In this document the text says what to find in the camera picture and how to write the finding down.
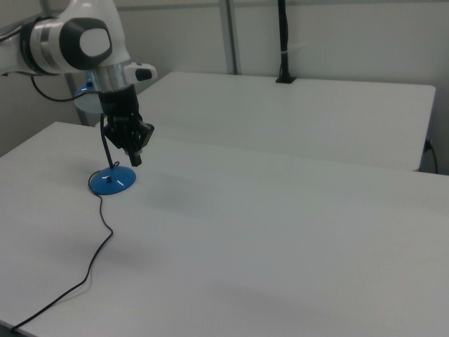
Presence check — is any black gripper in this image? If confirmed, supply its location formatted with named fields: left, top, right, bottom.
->
left=98, top=85, right=156, bottom=167

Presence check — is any blue gooseneck desk lamp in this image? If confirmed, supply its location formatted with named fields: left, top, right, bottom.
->
left=73, top=79, right=138, bottom=197

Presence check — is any black pole with white band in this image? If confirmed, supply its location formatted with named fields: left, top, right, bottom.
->
left=275, top=0, right=297, bottom=84

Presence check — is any black lamp power cable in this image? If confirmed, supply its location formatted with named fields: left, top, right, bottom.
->
left=10, top=194, right=114, bottom=333

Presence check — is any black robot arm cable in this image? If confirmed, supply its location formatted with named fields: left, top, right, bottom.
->
left=29, top=74, right=103, bottom=104

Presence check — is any grey metal partition post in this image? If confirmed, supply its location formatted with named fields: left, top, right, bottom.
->
left=219, top=0, right=242, bottom=75

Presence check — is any black cable at table edge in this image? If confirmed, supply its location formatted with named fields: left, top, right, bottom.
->
left=424, top=139, right=439, bottom=174

